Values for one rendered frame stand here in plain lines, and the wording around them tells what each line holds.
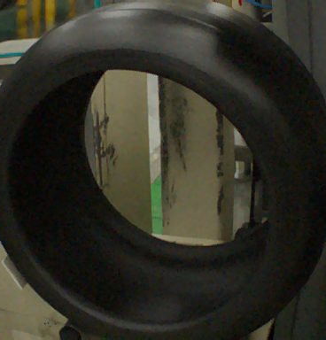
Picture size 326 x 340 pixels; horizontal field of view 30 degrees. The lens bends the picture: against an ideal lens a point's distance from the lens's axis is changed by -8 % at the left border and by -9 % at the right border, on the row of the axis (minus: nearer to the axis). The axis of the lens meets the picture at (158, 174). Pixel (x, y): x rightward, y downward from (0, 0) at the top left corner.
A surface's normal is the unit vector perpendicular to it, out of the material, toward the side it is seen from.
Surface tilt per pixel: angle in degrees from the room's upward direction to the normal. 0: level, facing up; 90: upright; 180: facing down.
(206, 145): 90
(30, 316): 90
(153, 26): 43
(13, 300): 90
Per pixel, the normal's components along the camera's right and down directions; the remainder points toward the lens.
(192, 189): -0.31, 0.34
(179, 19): -0.04, -0.42
